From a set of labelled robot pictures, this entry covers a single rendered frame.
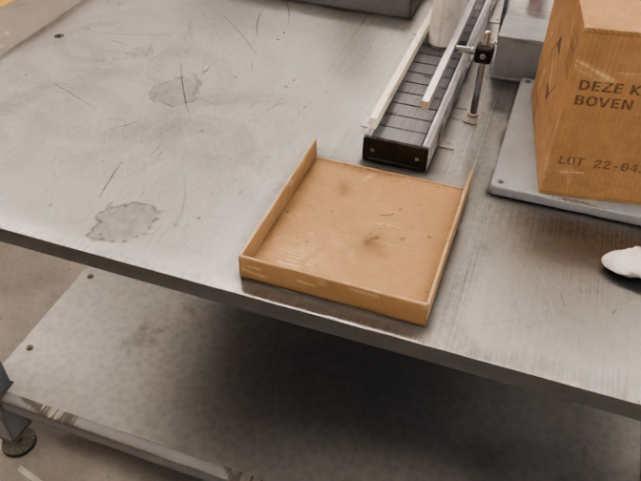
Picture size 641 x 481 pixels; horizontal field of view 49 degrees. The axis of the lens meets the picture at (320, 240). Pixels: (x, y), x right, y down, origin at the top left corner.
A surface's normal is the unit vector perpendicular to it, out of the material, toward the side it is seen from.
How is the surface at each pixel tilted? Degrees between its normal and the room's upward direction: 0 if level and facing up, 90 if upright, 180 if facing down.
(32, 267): 0
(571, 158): 90
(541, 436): 0
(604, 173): 90
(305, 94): 0
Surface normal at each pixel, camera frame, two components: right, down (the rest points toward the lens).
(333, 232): 0.01, -0.74
